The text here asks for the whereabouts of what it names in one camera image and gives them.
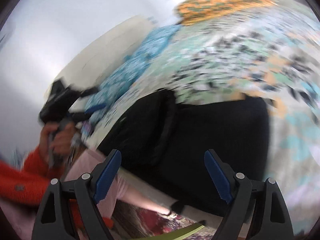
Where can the blue patterned pillow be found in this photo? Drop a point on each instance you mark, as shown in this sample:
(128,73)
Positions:
(119,82)

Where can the green stool frame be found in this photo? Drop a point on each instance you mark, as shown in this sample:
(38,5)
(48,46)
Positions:
(180,233)

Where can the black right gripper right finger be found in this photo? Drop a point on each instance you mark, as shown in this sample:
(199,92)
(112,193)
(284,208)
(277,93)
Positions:
(270,220)

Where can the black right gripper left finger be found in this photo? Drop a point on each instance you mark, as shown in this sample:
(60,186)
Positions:
(54,218)

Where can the orange sleeve left forearm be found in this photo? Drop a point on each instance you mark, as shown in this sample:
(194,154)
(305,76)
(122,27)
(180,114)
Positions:
(22,191)

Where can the black pants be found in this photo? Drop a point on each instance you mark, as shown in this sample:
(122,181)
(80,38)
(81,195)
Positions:
(163,143)

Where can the red patterned rug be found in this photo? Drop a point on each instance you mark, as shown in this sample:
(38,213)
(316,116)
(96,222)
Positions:
(132,222)

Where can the floral leaf bedsheet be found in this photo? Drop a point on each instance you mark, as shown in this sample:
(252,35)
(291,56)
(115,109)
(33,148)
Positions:
(268,52)

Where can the pink dotted pajama leg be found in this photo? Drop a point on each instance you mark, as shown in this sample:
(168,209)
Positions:
(128,194)

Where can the orange green patterned pillow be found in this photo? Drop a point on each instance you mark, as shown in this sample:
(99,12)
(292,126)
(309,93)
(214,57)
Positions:
(193,11)

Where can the person left hand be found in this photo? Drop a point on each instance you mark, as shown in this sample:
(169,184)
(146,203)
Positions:
(61,143)

